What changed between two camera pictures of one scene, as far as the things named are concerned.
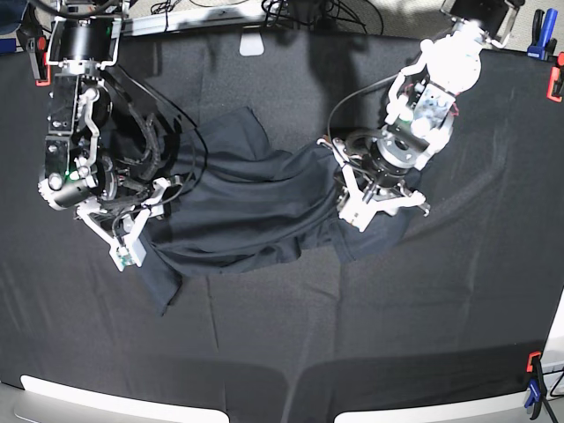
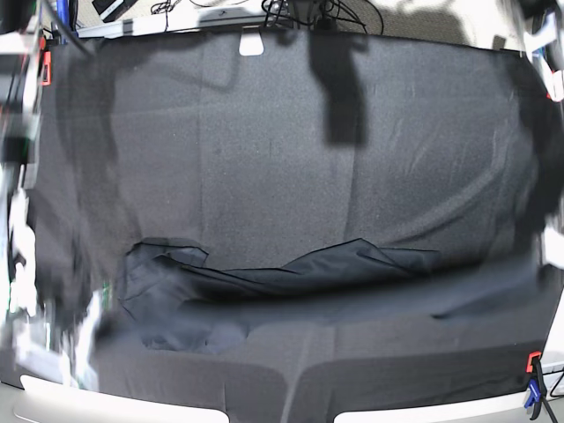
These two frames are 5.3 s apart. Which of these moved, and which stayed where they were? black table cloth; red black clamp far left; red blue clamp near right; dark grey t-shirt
Moved: dark grey t-shirt
Stayed: red blue clamp near right; black table cloth; red black clamp far left
